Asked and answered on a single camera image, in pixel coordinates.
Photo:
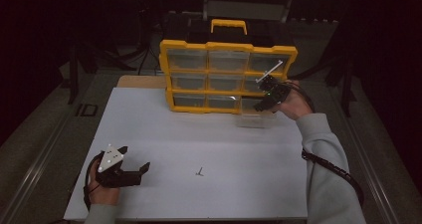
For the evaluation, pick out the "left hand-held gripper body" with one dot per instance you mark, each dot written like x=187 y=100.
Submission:
x=108 y=158

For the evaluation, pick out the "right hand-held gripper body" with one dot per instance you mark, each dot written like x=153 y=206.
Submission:
x=277 y=91

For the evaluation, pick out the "clear plastic drawer bin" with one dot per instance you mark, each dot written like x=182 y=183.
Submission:
x=255 y=121

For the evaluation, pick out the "small metal screw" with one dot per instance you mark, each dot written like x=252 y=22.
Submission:
x=199 y=172

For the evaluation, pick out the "yellow black organizer case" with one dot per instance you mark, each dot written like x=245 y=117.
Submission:
x=229 y=46

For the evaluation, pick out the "person's right hand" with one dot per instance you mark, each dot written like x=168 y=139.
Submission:
x=297 y=104

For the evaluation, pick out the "person's left hand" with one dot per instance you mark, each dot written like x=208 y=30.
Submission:
x=103 y=196

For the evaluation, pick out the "white table mat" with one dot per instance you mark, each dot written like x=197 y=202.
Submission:
x=199 y=141

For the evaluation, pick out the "black metal stand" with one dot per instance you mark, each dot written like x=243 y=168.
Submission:
x=73 y=78
x=346 y=84

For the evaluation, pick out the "grid of clear drawers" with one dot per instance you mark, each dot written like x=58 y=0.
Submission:
x=189 y=59

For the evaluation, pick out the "black tripod stand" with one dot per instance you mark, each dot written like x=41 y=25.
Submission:
x=145 y=35

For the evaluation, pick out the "metal floor rail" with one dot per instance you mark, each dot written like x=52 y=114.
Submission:
x=36 y=166
x=375 y=171

